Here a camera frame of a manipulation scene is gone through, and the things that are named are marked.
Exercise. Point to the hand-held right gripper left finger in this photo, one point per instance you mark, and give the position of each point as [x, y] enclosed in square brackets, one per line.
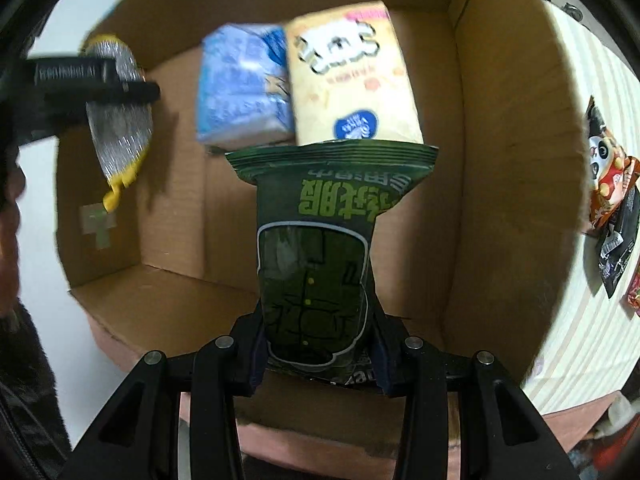
[256, 360]

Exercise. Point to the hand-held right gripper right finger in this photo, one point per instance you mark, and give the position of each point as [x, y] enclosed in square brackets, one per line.
[381, 365]

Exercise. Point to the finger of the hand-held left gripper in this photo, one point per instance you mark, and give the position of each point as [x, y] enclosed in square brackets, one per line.
[100, 85]

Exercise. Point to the silver yellow snack packet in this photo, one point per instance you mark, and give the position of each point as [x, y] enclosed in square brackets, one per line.
[117, 125]

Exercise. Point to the green seaweed snack packet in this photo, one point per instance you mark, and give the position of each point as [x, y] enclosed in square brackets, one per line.
[315, 255]

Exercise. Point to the cardboard box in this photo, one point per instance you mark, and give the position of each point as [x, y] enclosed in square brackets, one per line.
[480, 160]

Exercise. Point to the blue white snack packet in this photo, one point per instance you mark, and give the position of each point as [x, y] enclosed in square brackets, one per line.
[240, 95]

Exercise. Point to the striped cream blanket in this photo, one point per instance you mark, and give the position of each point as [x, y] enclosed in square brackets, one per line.
[590, 310]

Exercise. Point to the cream yellow snack packet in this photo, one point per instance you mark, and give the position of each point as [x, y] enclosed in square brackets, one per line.
[350, 75]

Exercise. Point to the red snack packet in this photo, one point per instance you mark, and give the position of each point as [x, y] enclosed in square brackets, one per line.
[633, 290]

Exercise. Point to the black snack packet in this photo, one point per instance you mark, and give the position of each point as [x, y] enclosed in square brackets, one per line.
[620, 250]

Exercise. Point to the orange panda snack packet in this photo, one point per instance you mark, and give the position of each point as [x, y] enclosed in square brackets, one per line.
[607, 165]

